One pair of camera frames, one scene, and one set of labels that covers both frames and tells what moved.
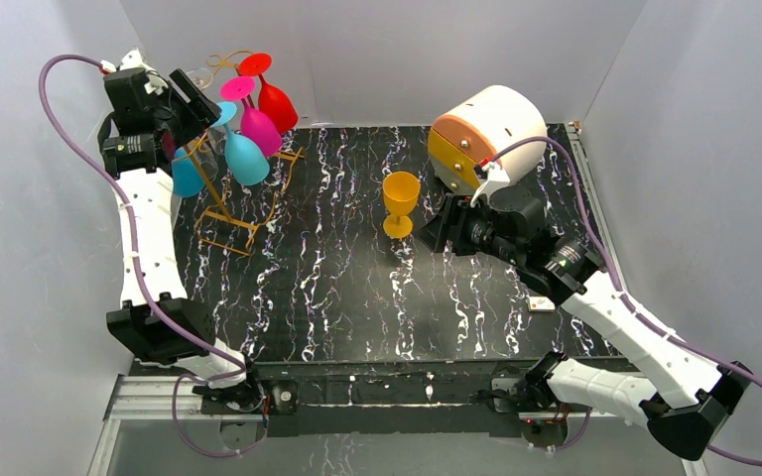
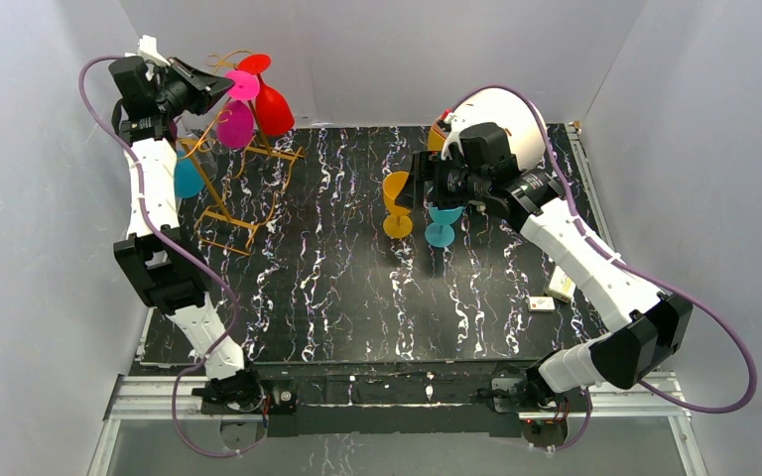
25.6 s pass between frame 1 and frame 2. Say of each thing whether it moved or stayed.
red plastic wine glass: stayed
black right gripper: moved
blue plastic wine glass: stayed
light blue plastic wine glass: moved
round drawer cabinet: stayed
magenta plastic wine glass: moved
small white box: stayed
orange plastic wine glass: stayed
